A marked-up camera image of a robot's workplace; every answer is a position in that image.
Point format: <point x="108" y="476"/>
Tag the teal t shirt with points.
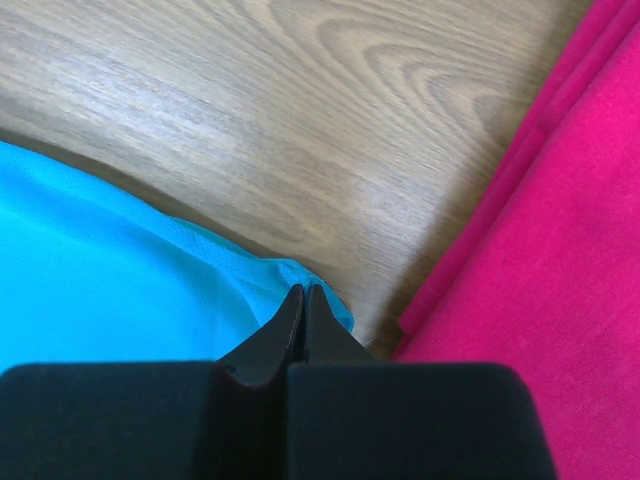
<point x="90" y="273"/>

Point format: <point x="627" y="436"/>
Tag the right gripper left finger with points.
<point x="153" y="420"/>

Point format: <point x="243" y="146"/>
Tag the folded magenta t shirt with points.
<point x="544" y="278"/>

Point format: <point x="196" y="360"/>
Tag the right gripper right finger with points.
<point x="351" y="416"/>

